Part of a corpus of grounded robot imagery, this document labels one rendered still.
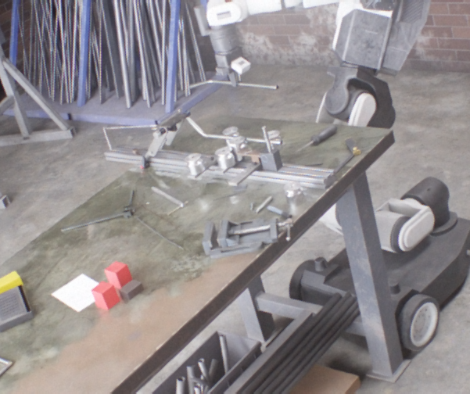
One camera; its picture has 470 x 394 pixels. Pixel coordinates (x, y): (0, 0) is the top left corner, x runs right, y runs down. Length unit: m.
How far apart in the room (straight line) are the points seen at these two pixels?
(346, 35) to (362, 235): 0.68
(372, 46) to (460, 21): 2.30
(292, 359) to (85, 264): 0.82
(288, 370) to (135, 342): 0.90
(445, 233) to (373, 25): 0.95
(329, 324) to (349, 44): 0.94
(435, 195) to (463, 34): 1.98
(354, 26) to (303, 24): 2.89
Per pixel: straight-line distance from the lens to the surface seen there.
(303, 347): 2.90
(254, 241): 2.22
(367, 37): 2.90
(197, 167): 2.57
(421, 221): 3.26
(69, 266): 2.43
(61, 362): 2.06
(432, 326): 3.15
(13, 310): 2.29
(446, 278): 3.26
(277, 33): 5.94
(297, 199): 2.34
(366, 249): 2.72
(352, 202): 2.64
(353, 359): 3.16
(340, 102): 2.90
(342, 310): 3.01
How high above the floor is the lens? 2.01
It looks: 28 degrees down
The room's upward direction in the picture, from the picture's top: 16 degrees counter-clockwise
